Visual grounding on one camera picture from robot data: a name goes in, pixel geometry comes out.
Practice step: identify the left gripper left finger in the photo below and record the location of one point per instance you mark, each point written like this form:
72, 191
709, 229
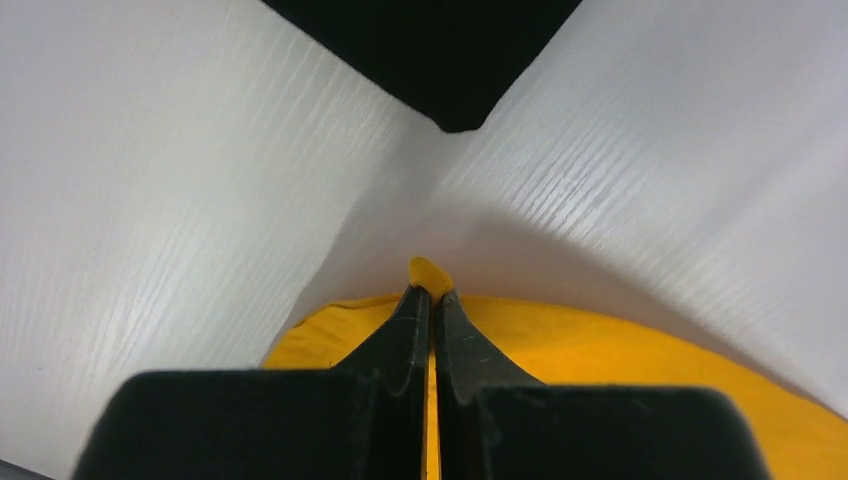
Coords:
363, 418

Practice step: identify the orange t-shirt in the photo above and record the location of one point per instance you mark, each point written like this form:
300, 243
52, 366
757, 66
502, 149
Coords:
799, 438

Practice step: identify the folded black t-shirt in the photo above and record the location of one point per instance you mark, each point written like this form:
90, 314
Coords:
451, 61

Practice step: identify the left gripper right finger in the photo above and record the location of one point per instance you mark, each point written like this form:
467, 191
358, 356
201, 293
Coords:
497, 421

